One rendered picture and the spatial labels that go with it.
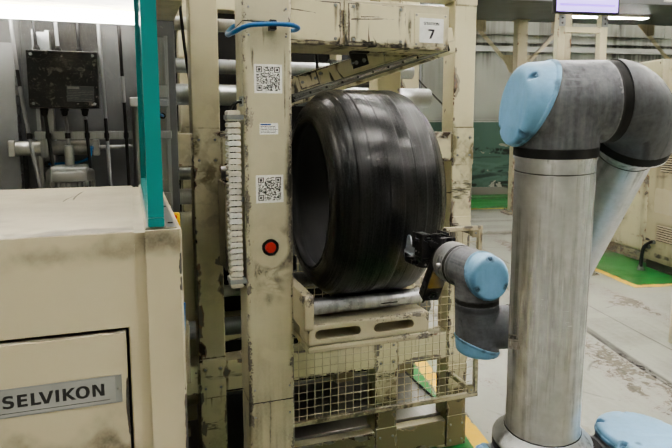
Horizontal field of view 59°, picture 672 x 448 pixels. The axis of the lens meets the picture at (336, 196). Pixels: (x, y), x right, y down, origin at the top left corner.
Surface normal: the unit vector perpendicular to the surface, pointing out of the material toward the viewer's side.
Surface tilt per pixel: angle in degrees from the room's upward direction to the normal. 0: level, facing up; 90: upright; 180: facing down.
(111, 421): 90
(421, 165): 71
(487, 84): 90
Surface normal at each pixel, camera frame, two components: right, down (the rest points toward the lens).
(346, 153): -0.43, -0.25
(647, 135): 0.05, 0.73
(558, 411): 0.04, 0.18
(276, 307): 0.33, 0.11
